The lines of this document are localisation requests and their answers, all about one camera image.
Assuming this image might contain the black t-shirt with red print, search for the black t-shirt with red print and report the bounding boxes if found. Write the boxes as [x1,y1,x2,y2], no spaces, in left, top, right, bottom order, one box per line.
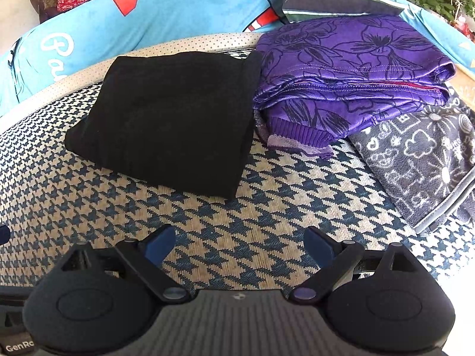
[65,50,265,200]

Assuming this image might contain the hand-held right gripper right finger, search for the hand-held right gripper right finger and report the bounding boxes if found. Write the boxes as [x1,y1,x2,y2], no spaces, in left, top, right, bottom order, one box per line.
[291,227,414,302]

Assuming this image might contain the blue printed quilt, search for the blue printed quilt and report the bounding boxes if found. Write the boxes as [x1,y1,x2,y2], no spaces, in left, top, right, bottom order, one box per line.
[0,0,475,119]

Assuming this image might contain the dark grey printed blanket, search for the dark grey printed blanket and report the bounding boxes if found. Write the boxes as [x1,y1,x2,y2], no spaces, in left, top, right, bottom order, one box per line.
[348,89,475,235]

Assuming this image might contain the purple floral jacket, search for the purple floral jacket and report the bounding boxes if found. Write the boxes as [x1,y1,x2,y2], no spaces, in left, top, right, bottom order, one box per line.
[252,15,458,161]

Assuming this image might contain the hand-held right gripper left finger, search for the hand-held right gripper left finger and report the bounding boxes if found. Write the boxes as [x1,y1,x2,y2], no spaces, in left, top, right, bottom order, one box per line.
[61,225,191,302]

